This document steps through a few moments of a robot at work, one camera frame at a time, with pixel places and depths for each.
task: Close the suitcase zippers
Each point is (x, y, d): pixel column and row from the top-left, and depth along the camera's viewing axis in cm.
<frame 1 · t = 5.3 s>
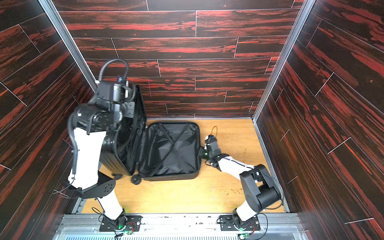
left hand: (127, 102, 64), fingers closed
right hand: (199, 149, 93), fingers closed
black ribbed hard-shell suitcase: (159, 151, 103), on the table

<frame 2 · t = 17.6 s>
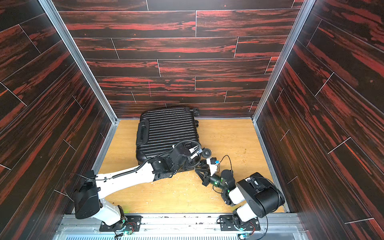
left hand: (188, 150, 79), fingers open
right hand: (197, 169, 84), fingers closed
black ribbed hard-shell suitcase: (160, 129, 88), point 22 cm above the table

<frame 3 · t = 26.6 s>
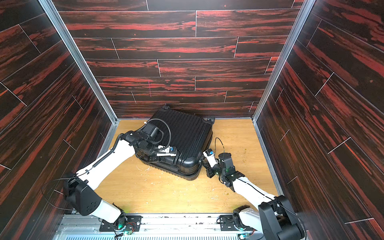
left hand: (164, 153, 81), fingers open
right hand: (206, 162, 88), fingers closed
black ribbed hard-shell suitcase: (191, 135, 86), point 21 cm above the table

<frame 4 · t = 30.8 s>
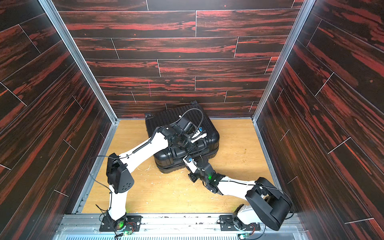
left hand: (197, 146, 83), fingers open
right hand: (189, 164, 87), fingers closed
black ribbed hard-shell suitcase: (166, 160, 78), point 19 cm above the table

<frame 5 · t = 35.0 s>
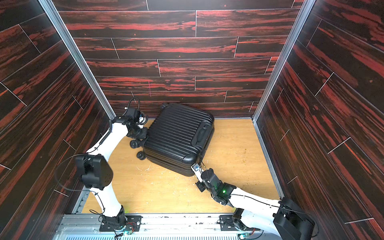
left hand: (146, 136, 92), fingers closed
right hand: (199, 172, 85), fingers closed
black ribbed hard-shell suitcase: (176, 137, 84), point 22 cm above the table

